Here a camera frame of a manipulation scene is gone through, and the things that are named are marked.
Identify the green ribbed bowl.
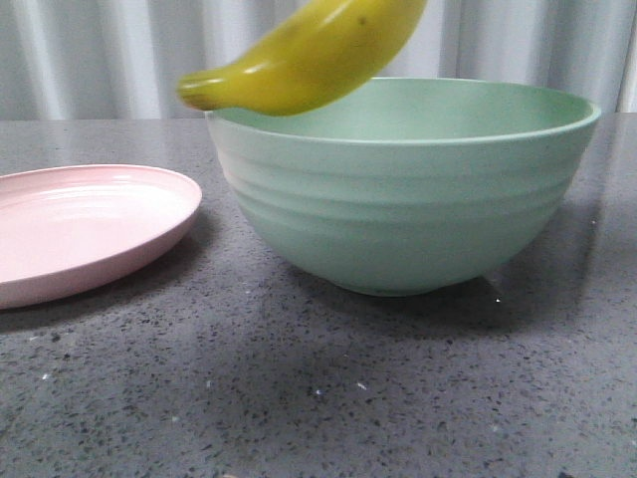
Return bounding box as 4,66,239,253
206,78,601,297

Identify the pink plate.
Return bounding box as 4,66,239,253
1,164,202,309

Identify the grey pleated curtain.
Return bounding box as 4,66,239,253
1,1,636,120

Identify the yellow banana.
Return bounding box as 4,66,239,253
177,0,426,116

